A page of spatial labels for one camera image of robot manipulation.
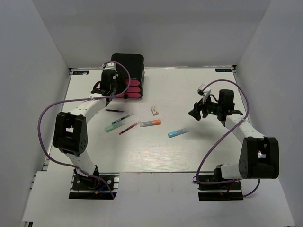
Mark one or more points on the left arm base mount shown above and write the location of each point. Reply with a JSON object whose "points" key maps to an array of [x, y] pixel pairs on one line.
{"points": [[84, 189]]}

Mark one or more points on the red gel pen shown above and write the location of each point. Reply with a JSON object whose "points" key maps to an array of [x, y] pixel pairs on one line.
{"points": [[130, 127]]}

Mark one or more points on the blue highlighter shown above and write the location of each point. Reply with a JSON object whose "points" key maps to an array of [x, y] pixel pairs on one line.
{"points": [[177, 132]]}

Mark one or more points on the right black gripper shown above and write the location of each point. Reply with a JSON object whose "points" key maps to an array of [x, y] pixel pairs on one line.
{"points": [[198, 107]]}

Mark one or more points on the purple gel pen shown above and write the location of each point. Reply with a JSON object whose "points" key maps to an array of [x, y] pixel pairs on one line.
{"points": [[116, 111]]}

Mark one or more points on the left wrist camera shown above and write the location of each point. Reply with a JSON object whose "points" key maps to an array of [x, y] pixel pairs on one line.
{"points": [[109, 66]]}

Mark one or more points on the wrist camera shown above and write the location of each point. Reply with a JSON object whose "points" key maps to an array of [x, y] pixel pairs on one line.
{"points": [[204, 91], [109, 66]]}

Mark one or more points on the green highlighter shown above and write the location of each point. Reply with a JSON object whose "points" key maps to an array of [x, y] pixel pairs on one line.
{"points": [[114, 126]]}

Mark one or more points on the black drawer cabinet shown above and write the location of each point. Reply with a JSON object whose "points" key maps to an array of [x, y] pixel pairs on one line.
{"points": [[134, 63]]}

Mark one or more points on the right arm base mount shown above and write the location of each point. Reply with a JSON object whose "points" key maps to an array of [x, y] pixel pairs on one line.
{"points": [[219, 192]]}

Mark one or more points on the orange highlighter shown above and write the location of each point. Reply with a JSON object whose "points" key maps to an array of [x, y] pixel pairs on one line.
{"points": [[150, 123]]}

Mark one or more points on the pink top drawer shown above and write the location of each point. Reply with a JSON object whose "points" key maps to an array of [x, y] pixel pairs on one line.
{"points": [[133, 82]]}

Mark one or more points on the pink bottom drawer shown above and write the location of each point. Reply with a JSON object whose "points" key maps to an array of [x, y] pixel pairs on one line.
{"points": [[131, 96]]}

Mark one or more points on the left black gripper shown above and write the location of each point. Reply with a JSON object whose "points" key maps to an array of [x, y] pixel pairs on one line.
{"points": [[120, 79]]}

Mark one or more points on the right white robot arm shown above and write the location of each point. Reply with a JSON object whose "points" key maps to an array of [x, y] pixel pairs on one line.
{"points": [[259, 156]]}

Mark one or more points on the white eraser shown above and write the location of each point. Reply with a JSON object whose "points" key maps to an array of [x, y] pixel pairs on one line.
{"points": [[154, 110]]}

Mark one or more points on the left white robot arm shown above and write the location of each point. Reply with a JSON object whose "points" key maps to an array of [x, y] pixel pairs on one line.
{"points": [[71, 135]]}

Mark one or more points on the green gel pen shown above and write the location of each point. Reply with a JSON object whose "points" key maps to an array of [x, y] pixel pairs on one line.
{"points": [[123, 118]]}

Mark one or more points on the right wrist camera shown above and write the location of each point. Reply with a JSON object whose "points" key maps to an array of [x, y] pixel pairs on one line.
{"points": [[204, 91]]}

